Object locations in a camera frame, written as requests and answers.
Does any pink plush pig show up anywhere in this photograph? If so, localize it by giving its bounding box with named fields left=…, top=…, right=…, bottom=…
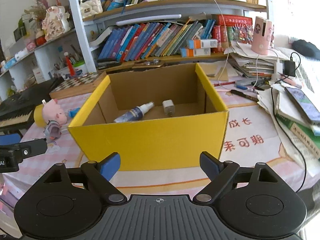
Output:
left=42, top=99, right=67, bottom=125

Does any yellow tape roll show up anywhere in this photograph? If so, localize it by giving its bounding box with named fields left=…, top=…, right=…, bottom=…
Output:
left=34, top=104, right=47, bottom=128

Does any grey plush toy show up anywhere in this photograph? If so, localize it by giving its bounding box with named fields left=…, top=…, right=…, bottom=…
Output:
left=44, top=120, right=61, bottom=142

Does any black electronic keyboard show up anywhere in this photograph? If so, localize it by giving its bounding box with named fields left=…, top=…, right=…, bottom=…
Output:
left=0, top=77, right=64, bottom=133

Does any pink checkered tablecloth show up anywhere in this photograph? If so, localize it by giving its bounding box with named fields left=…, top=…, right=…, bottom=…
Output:
left=0, top=74, right=316, bottom=205

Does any blue crumpled wrapper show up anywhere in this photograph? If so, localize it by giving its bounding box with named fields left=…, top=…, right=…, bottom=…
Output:
left=67, top=107, right=80, bottom=119

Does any white spray bottle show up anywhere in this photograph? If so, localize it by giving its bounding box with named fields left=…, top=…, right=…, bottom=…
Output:
left=113, top=102, right=155, bottom=123

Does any yellow cardboard box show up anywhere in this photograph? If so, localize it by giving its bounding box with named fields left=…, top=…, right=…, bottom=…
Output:
left=68, top=63, right=229, bottom=171

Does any white charger plug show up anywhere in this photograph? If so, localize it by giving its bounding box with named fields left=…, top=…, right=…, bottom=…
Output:
left=162, top=100, right=175, bottom=117

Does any wooden chess board box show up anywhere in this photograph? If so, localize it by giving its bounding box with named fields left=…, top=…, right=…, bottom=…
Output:
left=50, top=72, right=106, bottom=99

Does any white green lid jar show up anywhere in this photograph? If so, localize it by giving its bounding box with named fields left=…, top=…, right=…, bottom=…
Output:
left=73, top=62, right=88, bottom=76

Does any red hanging tassel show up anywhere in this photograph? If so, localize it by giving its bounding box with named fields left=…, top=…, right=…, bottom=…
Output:
left=64, top=52, right=75, bottom=77

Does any smartphone on books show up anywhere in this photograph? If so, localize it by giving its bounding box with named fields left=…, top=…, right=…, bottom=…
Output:
left=284, top=87, right=319, bottom=125

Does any black stapler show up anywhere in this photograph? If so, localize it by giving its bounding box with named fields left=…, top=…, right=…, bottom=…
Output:
left=97, top=59, right=121, bottom=68

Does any black power adapter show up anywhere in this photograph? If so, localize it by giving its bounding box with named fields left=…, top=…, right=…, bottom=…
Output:
left=283, top=60, right=296, bottom=77

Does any orange white box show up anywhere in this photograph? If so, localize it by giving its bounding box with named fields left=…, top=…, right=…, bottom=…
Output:
left=187, top=39, right=217, bottom=49

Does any pink cylindrical cup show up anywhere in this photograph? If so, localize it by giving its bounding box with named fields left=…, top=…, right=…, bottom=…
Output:
left=251, top=16, right=273, bottom=55

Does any white bookshelf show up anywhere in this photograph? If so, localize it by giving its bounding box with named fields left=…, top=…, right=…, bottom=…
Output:
left=0, top=0, right=268, bottom=86

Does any white quilted handbag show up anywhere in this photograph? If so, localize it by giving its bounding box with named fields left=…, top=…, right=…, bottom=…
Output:
left=80, top=0, right=103, bottom=19

